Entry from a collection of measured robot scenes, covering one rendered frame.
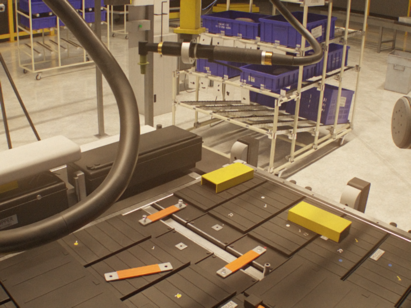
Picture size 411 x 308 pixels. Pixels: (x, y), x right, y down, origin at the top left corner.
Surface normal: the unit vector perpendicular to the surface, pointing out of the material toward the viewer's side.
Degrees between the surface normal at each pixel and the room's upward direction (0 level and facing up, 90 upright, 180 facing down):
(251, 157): 90
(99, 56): 72
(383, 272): 0
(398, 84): 90
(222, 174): 0
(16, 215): 90
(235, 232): 0
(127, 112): 45
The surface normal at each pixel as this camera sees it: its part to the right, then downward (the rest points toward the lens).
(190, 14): -0.29, 0.37
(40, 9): 0.66, 0.43
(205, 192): 0.03, -0.92
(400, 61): -0.56, 0.31
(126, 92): 0.38, -0.41
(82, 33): -0.10, 0.15
